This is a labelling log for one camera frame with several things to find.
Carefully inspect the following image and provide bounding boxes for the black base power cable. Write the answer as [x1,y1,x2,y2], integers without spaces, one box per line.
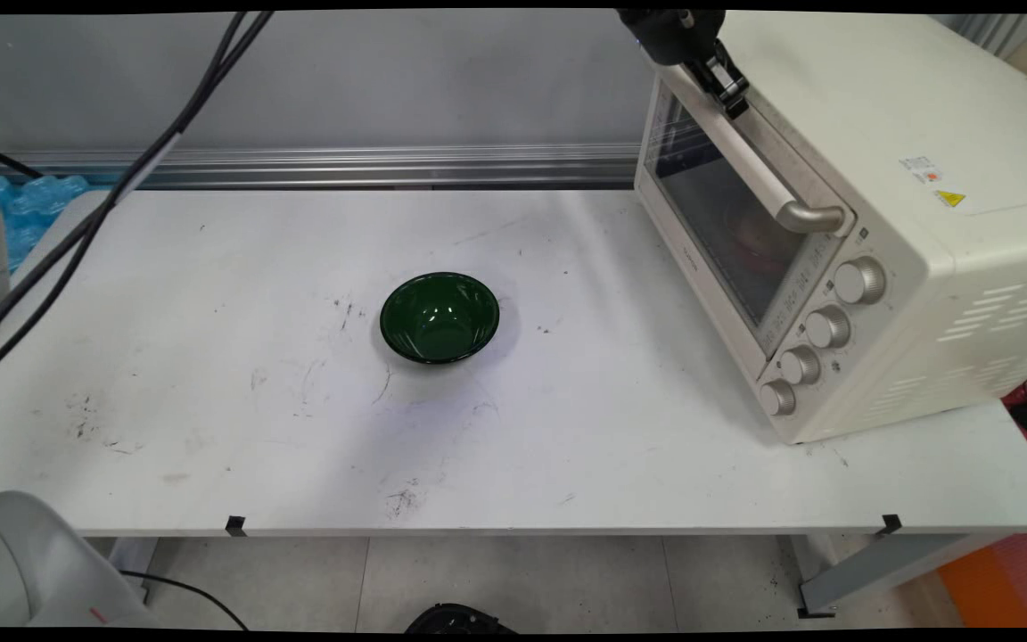
[119,571,249,632]

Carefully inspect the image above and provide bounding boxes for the dark green glass bowl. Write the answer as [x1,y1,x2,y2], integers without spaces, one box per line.
[379,272,502,366]

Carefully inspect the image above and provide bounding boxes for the glass oven door with handle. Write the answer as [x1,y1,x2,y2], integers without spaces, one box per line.
[635,62,858,359]

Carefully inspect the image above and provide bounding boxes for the blue bubble wrap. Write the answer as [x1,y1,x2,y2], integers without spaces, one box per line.
[0,174,91,273]

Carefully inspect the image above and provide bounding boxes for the grey table leg brace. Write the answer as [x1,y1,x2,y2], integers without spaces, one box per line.
[797,533,1014,619]

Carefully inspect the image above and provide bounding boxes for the black object on floor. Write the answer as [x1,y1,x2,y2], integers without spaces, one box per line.
[405,604,519,634]

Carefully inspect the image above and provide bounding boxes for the cream toaster oven body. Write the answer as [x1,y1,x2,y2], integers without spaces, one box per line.
[634,11,1027,445]

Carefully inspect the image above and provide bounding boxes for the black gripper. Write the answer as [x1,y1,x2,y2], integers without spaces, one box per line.
[616,9,751,119]

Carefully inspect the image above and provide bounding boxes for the small silver oven knob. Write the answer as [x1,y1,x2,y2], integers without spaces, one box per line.
[760,379,798,417]

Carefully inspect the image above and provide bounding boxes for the aluminium profile rail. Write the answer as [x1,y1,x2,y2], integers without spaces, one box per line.
[0,144,644,191]

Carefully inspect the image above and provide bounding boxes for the grey table leg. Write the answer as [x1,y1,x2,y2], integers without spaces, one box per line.
[103,537,158,591]

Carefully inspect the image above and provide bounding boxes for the large silver oven knob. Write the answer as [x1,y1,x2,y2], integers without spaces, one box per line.
[834,257,887,306]

